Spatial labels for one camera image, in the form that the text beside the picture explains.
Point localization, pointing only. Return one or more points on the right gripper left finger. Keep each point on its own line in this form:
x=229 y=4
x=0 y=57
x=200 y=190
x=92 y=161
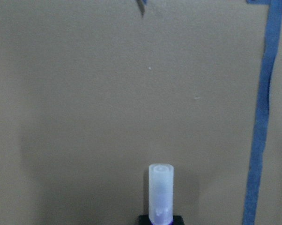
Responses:
x=143 y=220

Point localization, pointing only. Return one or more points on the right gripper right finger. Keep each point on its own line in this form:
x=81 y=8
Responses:
x=178 y=220

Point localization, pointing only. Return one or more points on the purple highlighter pen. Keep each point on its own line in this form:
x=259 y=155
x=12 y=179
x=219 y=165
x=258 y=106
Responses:
x=160 y=194

